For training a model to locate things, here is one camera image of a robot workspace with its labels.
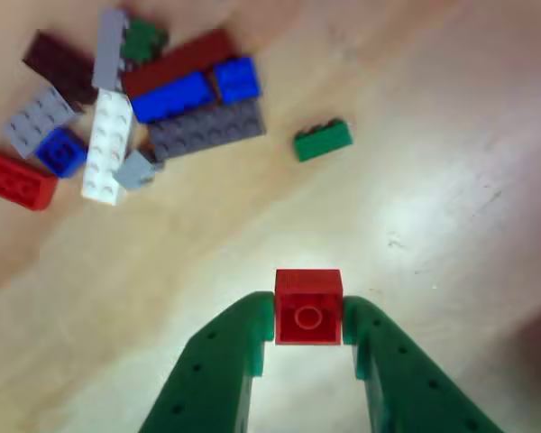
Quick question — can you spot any red square lego brick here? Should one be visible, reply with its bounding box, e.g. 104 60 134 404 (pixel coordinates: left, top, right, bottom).
273 268 345 347

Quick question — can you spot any dark grey lego plate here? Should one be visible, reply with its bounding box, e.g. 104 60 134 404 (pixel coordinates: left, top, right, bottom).
147 97 268 162

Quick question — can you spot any blue long narrow lego brick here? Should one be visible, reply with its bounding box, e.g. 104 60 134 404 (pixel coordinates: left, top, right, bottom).
129 70 217 125

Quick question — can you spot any small grey lego brick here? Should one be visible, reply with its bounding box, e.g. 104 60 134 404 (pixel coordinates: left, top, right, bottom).
113 148 166 191

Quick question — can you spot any white long lego brick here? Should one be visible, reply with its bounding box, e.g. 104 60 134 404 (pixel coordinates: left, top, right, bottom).
79 88 134 207

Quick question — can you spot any green long lego brick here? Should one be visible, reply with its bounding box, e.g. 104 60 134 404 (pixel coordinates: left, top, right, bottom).
292 116 356 163

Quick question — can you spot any blue square lego brick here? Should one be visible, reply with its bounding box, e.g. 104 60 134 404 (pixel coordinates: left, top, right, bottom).
34 126 89 180
211 56 263 104

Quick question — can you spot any red long lego brick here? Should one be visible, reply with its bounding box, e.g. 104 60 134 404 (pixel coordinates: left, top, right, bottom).
0 151 59 213

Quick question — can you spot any light grey lego brick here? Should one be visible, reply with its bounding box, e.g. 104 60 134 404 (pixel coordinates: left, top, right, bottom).
2 85 85 160

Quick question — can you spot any brown long narrow lego brick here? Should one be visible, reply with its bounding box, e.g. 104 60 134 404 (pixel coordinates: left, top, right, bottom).
121 27 247 100

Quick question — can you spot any small green lego brick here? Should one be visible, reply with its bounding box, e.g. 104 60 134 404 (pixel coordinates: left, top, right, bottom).
119 16 170 64

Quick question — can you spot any grey narrow lego brick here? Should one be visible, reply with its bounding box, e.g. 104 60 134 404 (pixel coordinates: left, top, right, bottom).
91 7 132 94

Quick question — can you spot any dark green lego brick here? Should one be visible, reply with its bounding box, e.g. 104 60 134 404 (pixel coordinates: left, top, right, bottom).
21 29 101 107

